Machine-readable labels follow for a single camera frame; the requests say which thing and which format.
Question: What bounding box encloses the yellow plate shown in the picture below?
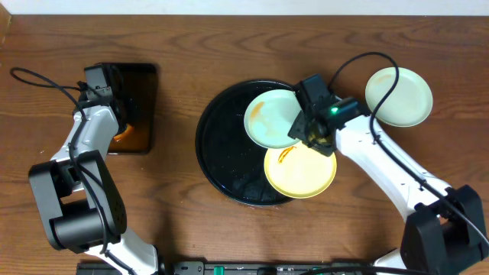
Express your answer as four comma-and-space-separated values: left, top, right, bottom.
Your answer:
264, 143, 337, 199

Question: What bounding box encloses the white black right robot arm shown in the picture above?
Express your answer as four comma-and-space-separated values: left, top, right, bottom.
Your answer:
289, 98, 488, 274

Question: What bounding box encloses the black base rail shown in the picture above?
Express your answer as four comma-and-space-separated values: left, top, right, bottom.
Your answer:
76, 261, 375, 275

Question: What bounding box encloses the orange green sponge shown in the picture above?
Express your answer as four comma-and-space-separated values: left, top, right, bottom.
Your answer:
113, 124, 134, 142

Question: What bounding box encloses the round black tray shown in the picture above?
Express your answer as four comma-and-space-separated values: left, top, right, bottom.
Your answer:
195, 79, 293, 206

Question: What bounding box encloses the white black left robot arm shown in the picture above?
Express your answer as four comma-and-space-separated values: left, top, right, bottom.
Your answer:
28, 82, 160, 274

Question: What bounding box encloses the black rectangular water tray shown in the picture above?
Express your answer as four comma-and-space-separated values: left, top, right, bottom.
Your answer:
108, 63, 159, 154

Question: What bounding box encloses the light green plate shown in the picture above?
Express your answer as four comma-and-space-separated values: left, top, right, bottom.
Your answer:
365, 67, 433, 127
244, 89, 301, 149

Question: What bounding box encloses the light green plate top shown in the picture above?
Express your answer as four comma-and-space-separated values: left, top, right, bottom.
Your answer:
244, 89, 301, 149

